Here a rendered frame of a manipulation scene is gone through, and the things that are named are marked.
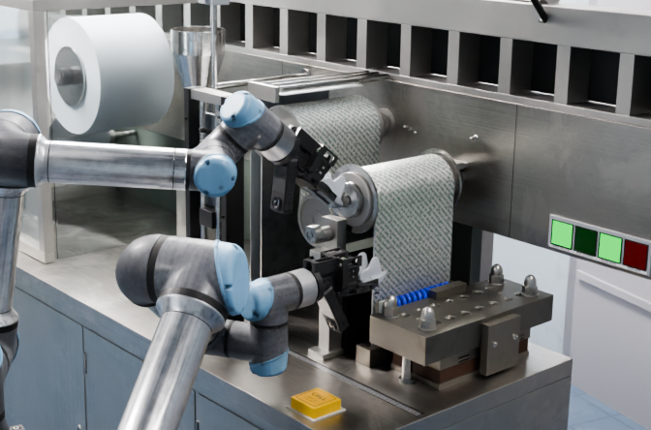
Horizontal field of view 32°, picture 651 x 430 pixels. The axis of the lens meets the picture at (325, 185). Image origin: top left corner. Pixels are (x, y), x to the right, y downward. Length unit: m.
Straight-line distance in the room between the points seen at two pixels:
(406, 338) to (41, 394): 1.26
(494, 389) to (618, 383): 2.11
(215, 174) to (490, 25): 0.78
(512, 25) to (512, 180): 0.33
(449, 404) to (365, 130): 0.69
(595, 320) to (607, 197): 2.16
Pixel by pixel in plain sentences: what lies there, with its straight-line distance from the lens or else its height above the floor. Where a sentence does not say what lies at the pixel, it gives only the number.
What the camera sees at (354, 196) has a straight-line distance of 2.31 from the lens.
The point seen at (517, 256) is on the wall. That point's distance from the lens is 4.88.
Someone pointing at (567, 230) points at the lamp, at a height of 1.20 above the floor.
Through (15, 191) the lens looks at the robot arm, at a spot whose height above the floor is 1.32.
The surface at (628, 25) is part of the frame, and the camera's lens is 2.26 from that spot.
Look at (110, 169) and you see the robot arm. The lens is 2.02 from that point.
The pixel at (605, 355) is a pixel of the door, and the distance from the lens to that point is 4.44.
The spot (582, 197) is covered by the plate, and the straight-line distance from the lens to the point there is 2.36.
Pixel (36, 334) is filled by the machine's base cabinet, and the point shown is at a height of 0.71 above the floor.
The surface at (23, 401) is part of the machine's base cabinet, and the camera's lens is 3.30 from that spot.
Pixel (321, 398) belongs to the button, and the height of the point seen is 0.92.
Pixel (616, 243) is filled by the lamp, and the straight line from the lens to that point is 2.33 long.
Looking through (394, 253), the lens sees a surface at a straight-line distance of 2.38.
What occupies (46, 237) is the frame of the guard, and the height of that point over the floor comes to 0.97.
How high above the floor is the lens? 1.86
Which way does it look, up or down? 14 degrees down
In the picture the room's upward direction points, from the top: 1 degrees clockwise
